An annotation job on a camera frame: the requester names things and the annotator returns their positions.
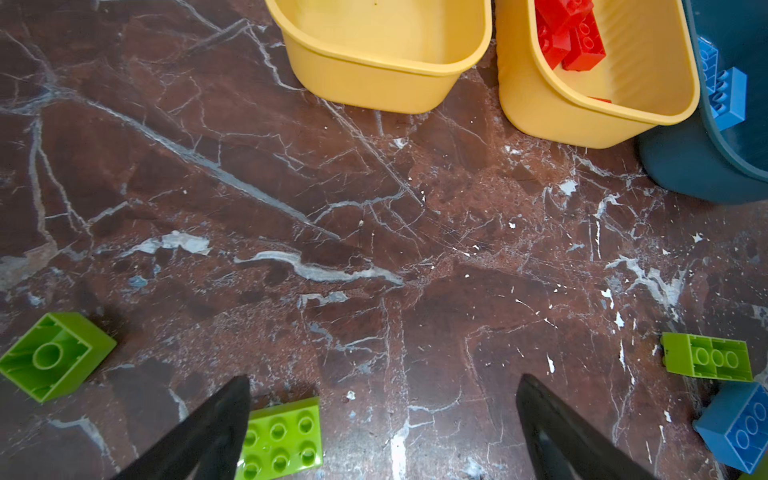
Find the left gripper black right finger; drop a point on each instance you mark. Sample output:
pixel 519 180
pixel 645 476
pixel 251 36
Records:
pixel 562 444

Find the red lego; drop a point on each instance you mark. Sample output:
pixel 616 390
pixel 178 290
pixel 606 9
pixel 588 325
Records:
pixel 600 99
pixel 587 49
pixel 554 46
pixel 563 14

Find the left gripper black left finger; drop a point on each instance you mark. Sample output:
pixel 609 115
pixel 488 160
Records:
pixel 206 445

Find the yellow plastic bin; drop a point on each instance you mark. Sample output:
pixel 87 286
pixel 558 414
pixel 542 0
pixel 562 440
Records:
pixel 649 73
pixel 388 55

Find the dark teal plastic bin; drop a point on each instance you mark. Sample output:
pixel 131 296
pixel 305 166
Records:
pixel 693 157

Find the left yellow plastic bin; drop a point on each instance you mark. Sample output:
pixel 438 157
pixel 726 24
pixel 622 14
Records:
pixel 388 55

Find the blue lego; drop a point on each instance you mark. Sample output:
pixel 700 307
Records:
pixel 734 425
pixel 709 57
pixel 728 102

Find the long green lego front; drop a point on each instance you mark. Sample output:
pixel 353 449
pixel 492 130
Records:
pixel 282 440

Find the middle yellow plastic bin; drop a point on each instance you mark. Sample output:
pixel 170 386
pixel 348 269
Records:
pixel 649 73

